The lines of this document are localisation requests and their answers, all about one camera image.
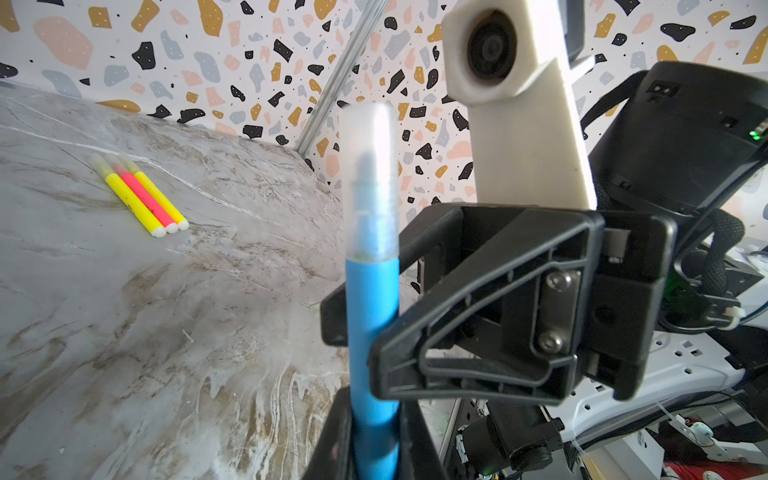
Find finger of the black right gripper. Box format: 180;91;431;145
320;203;463;347

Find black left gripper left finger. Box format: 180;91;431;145
302;387;354;480

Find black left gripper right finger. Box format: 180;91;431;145
398;401;448;480

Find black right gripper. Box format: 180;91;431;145
374;206;677;405

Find blue highlighter pen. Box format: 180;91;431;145
344;149;402;480

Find pink highlighter pen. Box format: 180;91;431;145
106;154;178;238

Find yellow highlighter pen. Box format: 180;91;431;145
118;153;190;233
88;153;166;238

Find clear pen cap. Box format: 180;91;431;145
339;103;399;263

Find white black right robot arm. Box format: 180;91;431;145
308;62;767;479

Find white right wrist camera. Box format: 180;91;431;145
442;1;597;210

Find metal corner post right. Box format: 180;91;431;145
296;0;389;158

